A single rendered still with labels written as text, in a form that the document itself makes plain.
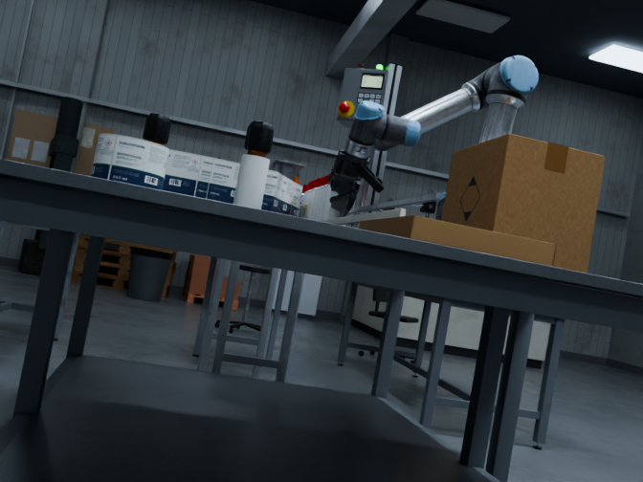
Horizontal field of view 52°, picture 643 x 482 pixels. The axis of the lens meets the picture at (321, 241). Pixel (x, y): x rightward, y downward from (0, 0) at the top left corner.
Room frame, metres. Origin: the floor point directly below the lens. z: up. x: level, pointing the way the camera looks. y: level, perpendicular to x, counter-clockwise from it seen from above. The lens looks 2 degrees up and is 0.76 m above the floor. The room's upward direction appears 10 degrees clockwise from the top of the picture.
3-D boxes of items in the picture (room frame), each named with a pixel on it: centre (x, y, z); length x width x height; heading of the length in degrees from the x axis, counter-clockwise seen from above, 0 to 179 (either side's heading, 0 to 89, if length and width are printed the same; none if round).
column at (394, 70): (2.28, -0.14, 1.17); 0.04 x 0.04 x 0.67; 13
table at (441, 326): (4.66, -0.86, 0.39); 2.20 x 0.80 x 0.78; 11
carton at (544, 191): (1.59, -0.44, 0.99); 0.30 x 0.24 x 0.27; 12
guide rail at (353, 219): (1.91, -0.04, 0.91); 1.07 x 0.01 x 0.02; 13
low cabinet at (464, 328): (9.63, -1.81, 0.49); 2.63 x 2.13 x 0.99; 11
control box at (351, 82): (2.33, -0.07, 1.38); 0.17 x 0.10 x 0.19; 68
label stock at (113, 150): (1.91, 0.58, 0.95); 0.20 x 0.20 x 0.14
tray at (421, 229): (1.23, -0.23, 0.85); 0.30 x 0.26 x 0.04; 13
